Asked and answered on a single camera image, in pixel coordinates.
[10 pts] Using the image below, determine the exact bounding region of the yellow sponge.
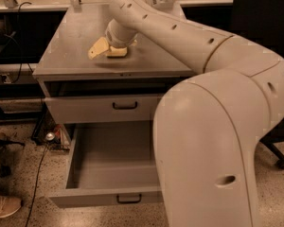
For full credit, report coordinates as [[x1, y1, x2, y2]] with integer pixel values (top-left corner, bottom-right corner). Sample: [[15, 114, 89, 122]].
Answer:
[[106, 40, 137, 58]]

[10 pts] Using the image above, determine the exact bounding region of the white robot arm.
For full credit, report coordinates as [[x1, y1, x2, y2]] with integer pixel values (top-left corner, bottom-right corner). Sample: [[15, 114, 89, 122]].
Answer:
[[88, 0, 284, 227]]

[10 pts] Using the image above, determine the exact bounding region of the black floor cable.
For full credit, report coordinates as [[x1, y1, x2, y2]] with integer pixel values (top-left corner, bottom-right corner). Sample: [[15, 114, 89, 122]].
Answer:
[[24, 144, 50, 227]]

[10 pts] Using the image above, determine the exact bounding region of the open grey middle drawer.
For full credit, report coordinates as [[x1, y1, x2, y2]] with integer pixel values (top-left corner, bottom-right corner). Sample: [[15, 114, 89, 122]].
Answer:
[[49, 121, 163, 208]]

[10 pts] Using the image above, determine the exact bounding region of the black office chair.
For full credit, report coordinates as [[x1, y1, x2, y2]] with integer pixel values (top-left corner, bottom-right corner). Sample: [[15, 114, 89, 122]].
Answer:
[[228, 0, 284, 171]]

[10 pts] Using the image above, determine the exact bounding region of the black upper drawer handle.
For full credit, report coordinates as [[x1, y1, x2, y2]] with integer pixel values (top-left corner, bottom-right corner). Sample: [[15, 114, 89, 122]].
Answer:
[[112, 101, 138, 111]]

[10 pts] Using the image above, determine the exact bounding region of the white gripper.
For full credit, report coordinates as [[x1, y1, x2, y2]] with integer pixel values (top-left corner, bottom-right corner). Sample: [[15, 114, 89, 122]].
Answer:
[[88, 19, 137, 60]]

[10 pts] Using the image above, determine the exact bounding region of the grey upper drawer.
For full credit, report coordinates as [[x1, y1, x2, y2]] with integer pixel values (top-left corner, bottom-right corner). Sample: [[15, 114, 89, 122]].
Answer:
[[45, 94, 161, 124]]

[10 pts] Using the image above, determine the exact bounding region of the black hanging cable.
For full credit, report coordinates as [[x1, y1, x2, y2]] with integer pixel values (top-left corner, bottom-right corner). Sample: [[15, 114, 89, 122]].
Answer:
[[3, 1, 35, 85]]

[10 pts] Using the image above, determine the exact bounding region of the black middle drawer handle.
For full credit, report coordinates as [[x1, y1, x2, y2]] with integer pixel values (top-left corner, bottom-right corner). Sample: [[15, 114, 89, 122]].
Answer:
[[116, 194, 142, 204]]

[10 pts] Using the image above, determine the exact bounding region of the tan sneaker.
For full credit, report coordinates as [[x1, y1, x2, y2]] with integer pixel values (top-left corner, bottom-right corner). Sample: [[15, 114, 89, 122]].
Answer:
[[0, 195, 22, 218]]

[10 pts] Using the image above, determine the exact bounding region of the grey drawer cabinet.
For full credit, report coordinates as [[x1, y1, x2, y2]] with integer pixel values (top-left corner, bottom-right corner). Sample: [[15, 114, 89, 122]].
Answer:
[[33, 4, 193, 144]]

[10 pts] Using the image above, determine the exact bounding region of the black drawer handle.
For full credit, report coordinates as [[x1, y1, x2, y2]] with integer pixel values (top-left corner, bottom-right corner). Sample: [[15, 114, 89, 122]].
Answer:
[[112, 101, 138, 111], [116, 194, 142, 204]]

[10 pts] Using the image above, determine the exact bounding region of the white wall socket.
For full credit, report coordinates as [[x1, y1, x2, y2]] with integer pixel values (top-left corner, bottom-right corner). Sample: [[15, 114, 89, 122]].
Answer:
[[0, 74, 11, 84]]

